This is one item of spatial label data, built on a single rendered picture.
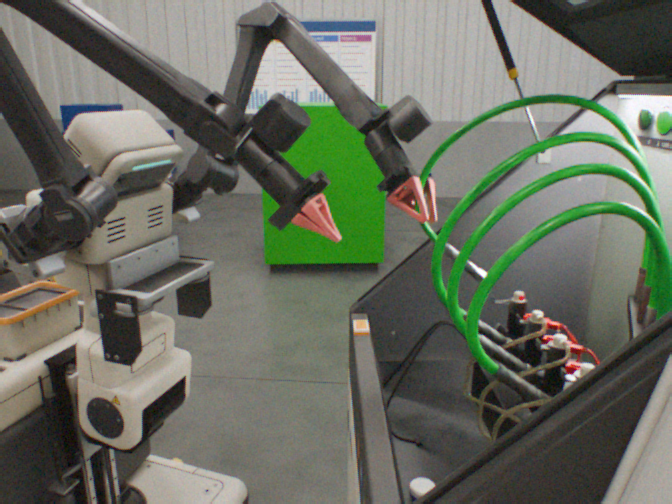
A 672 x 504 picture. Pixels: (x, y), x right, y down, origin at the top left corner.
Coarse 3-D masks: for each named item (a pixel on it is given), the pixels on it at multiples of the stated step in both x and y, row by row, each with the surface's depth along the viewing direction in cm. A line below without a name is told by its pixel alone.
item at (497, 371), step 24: (576, 216) 58; (624, 216) 59; (648, 216) 59; (528, 240) 59; (504, 264) 60; (480, 288) 61; (480, 312) 62; (480, 360) 63; (504, 384) 64; (528, 384) 65
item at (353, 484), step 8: (352, 416) 112; (352, 424) 111; (352, 432) 111; (352, 440) 112; (352, 448) 111; (352, 456) 111; (352, 464) 112; (352, 472) 112; (352, 480) 112; (352, 488) 112; (352, 496) 112
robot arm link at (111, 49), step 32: (0, 0) 74; (32, 0) 73; (64, 0) 74; (64, 32) 75; (96, 32) 75; (96, 64) 77; (128, 64) 76; (160, 64) 78; (160, 96) 78; (192, 96) 77; (192, 128) 79; (224, 128) 78
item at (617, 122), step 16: (544, 96) 85; (560, 96) 84; (576, 96) 83; (496, 112) 88; (608, 112) 82; (464, 128) 90; (624, 128) 82; (448, 144) 92; (640, 144) 82; (432, 160) 94; (416, 208) 97; (432, 240) 98; (640, 272) 87
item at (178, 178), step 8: (176, 176) 133; (184, 176) 131; (176, 184) 132; (184, 184) 131; (192, 184) 131; (184, 192) 132; (192, 192) 133; (200, 192) 134; (184, 200) 134; (192, 200) 134; (200, 200) 141; (184, 208) 135
